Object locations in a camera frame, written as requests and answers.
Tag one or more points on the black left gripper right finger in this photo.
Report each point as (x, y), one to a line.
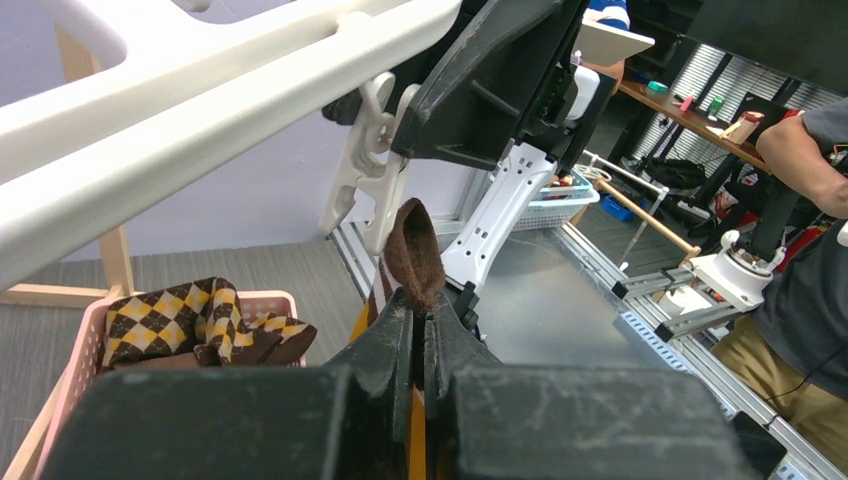
(489, 420)

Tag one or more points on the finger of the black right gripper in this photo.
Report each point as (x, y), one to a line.
(489, 81)

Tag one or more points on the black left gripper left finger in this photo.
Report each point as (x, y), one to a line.
(345, 419)

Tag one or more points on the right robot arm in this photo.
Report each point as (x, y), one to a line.
(528, 165)

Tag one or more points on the white clip sock hanger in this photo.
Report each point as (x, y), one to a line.
(178, 97)

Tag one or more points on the pink laundry basket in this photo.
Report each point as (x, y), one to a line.
(91, 336)

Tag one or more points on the brown yellow argyle sock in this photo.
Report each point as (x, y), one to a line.
(199, 324)

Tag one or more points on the person in grey shirt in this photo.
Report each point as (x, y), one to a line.
(792, 350)

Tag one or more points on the wooden clothes rack frame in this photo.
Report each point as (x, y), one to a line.
(68, 212)

